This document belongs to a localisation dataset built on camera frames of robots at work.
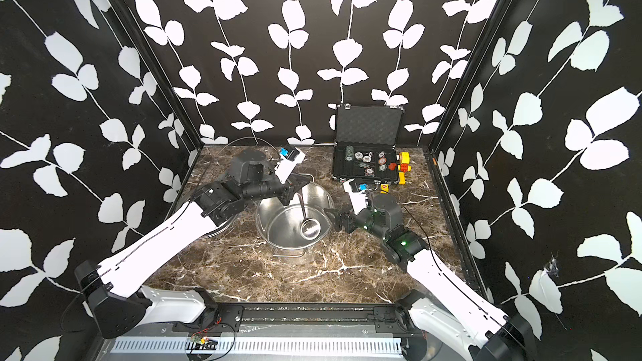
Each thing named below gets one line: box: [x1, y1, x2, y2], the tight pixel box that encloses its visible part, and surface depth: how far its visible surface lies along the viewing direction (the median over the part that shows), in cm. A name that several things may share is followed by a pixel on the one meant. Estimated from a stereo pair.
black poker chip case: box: [331, 103, 406, 185], surface depth 113 cm
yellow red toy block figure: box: [397, 151, 412, 185], surface depth 113 cm
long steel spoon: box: [297, 193, 322, 241], surface depth 83 cm
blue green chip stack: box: [345, 145, 355, 162], surface depth 117 cm
